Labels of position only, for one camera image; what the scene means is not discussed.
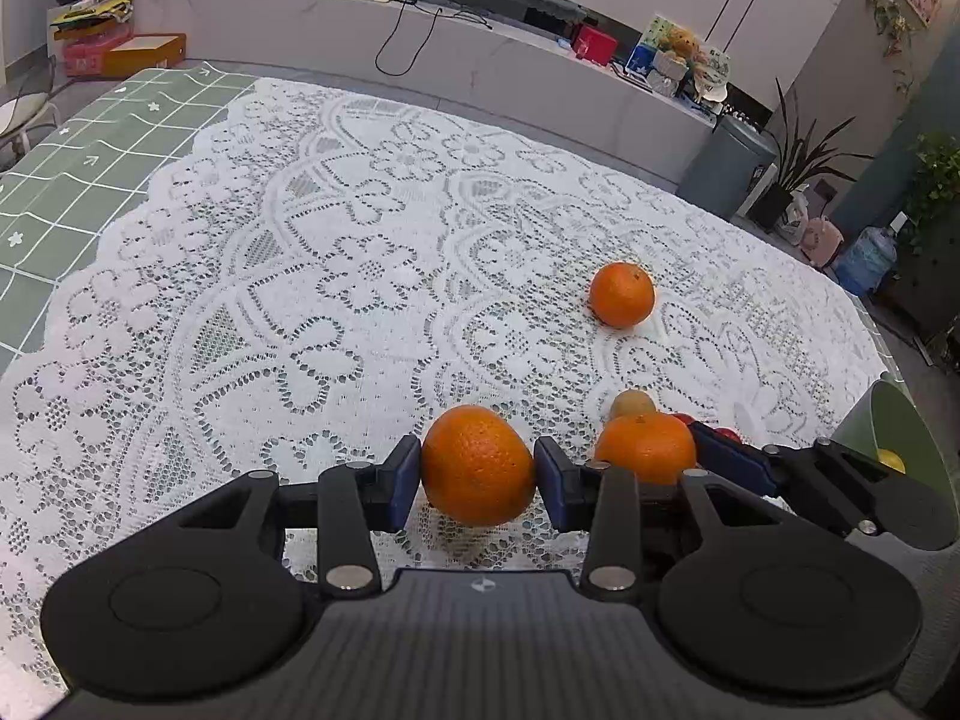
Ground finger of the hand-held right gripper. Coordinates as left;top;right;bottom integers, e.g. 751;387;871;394
688;422;912;541

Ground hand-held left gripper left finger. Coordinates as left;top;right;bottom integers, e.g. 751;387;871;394
169;435;422;595

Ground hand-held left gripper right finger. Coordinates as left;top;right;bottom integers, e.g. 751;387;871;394
534;435;796;595

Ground orange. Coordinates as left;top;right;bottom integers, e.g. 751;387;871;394
589;261;656;329
421;405;538;527
595;414;698;486

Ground brown kiwi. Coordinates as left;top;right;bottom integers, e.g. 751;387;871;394
609;388;658;421

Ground green colander bowl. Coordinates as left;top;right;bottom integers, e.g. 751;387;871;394
831;373;952;511

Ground white lace tablecloth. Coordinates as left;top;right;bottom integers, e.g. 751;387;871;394
0;75;901;691

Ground blue water jug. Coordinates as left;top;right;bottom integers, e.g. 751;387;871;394
836;214;899;297

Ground white plastic bag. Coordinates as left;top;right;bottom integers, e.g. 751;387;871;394
780;191;811;245

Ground long-leaf potted plant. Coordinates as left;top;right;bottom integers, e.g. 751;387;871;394
750;79;875;233

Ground grey trash can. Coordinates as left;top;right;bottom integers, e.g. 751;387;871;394
677;116;777;222

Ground green ivy plant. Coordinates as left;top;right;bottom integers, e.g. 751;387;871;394
900;131;960;252

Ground printed paper fan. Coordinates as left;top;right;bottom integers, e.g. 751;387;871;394
694;45;732;102

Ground white marble console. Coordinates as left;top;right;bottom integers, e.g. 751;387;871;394
131;0;717;185

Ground teddy bear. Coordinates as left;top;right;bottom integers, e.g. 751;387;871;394
652;26;702;95

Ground green printed card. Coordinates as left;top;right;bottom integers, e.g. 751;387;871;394
626;15;676;80

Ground red box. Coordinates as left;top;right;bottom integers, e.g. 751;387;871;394
574;25;620;65

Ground green grid mat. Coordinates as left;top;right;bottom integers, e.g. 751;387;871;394
0;66;260;376

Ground hanging vine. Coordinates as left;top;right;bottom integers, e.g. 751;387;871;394
866;0;920;95

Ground orange box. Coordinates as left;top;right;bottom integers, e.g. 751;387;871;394
101;34;187;77

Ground pink box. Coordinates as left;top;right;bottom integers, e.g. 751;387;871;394
61;37;136;76

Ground yellow-green packets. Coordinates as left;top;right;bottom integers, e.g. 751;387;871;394
49;0;136;42

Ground black cable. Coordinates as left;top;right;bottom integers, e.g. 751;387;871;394
375;0;496;77

